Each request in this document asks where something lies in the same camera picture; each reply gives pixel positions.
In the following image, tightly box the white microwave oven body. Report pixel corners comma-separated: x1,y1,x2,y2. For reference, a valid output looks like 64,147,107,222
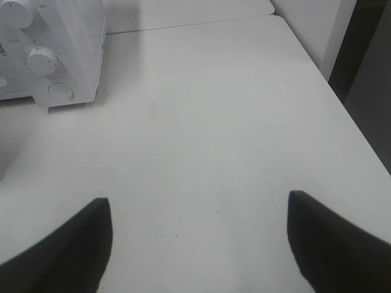
1,1,106,108

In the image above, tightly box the upper white power knob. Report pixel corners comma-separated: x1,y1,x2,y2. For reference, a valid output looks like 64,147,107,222
1,0,35,29

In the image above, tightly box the lower white timer knob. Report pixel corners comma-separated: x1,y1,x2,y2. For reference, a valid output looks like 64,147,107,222
27,47,59,76

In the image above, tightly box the round white door button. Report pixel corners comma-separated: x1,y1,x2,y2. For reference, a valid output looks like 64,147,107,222
48,82,74,100

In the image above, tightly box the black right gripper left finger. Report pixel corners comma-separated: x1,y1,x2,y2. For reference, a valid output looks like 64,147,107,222
1,198,113,292

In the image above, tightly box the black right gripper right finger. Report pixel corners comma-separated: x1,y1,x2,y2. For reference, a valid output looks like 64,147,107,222
287,190,390,292

